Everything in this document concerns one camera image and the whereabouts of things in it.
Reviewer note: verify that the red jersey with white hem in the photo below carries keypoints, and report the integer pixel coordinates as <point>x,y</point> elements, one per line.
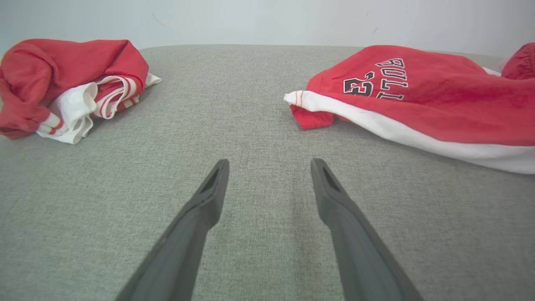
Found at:
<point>451,104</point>

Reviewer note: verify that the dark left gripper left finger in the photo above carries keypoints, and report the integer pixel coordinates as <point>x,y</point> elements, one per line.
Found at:
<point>179,259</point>

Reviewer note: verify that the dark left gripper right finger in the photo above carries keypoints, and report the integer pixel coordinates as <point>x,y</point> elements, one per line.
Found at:
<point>363,259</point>

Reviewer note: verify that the red shirt with white sleeves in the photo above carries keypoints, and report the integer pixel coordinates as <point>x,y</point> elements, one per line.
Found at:
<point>50,67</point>

